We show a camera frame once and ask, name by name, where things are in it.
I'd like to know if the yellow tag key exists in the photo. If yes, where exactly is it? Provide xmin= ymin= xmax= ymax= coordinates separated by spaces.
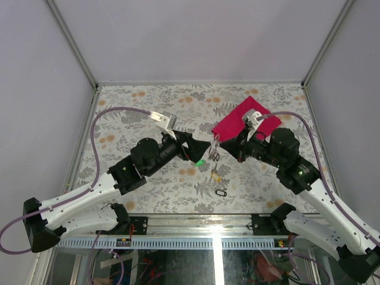
xmin=211 ymin=164 xmax=222 ymax=182

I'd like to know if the large metal keyring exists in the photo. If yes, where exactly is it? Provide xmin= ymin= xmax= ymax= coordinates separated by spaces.
xmin=208 ymin=134 xmax=220 ymax=162

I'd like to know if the black tag key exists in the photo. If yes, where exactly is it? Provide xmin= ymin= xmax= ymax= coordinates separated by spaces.
xmin=215 ymin=189 xmax=227 ymax=197

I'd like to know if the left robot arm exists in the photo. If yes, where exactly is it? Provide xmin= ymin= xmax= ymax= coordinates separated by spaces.
xmin=23 ymin=131 xmax=211 ymax=253

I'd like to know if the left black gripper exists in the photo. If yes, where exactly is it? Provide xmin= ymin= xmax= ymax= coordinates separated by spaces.
xmin=147 ymin=130 xmax=211 ymax=178

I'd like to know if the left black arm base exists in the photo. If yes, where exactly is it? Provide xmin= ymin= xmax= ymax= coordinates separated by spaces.
xmin=115 ymin=216 xmax=148 ymax=236

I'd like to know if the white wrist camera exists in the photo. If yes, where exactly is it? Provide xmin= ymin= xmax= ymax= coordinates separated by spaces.
xmin=242 ymin=109 xmax=267 ymax=142
xmin=149 ymin=111 xmax=177 ymax=140

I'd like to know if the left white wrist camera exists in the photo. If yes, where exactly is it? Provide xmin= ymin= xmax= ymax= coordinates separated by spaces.
xmin=149 ymin=111 xmax=177 ymax=140

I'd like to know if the green tag key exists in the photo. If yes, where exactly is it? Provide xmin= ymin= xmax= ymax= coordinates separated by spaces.
xmin=195 ymin=159 xmax=206 ymax=167

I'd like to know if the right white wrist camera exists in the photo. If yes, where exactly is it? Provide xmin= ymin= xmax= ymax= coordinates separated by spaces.
xmin=242 ymin=109 xmax=267 ymax=142

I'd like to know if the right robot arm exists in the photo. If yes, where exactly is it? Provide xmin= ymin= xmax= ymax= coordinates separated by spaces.
xmin=220 ymin=128 xmax=379 ymax=283

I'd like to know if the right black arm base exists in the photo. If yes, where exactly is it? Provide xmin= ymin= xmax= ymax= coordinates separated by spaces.
xmin=246 ymin=214 xmax=280 ymax=236

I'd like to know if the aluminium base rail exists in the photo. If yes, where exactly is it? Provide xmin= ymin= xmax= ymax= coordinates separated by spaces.
xmin=57 ymin=214 xmax=291 ymax=249

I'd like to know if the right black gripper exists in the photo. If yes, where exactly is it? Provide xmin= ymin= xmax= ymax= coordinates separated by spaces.
xmin=220 ymin=125 xmax=284 ymax=168

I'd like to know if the folded magenta cloth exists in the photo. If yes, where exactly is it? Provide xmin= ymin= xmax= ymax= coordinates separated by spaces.
xmin=212 ymin=96 xmax=281 ymax=143

